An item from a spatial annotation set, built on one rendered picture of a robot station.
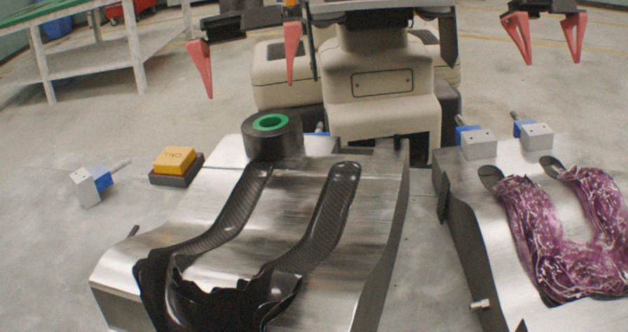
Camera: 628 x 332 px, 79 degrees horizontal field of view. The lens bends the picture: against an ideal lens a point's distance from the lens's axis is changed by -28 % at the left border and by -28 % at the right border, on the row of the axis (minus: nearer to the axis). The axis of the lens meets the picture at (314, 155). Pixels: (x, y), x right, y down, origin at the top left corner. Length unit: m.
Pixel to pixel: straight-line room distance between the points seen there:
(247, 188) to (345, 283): 0.26
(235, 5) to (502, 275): 0.43
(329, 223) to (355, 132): 0.43
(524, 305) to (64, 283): 0.61
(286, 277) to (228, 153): 0.29
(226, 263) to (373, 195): 0.21
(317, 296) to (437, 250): 0.27
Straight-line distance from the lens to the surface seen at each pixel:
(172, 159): 0.84
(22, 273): 0.80
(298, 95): 1.24
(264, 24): 0.59
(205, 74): 0.61
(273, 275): 0.45
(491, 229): 0.52
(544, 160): 0.73
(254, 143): 0.66
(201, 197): 0.63
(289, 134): 0.65
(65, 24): 8.08
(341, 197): 0.59
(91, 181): 0.85
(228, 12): 0.61
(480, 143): 0.69
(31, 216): 0.94
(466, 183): 0.66
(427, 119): 0.99
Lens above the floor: 1.22
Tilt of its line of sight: 30 degrees down
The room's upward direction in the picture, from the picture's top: 7 degrees counter-clockwise
